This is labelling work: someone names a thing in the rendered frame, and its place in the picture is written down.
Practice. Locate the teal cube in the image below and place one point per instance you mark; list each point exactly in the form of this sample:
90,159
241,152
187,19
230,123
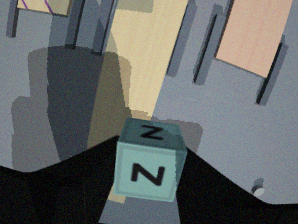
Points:
150,158

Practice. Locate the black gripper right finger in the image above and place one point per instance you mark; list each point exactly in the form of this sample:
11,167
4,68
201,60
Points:
205,196

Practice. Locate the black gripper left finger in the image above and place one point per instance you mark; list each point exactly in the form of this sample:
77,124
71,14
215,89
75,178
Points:
71,192

